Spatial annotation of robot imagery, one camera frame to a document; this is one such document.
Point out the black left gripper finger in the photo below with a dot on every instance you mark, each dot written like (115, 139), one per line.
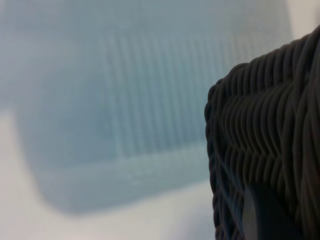
(265, 220)

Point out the dark brown woven basket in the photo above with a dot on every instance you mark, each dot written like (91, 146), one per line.
(262, 125)

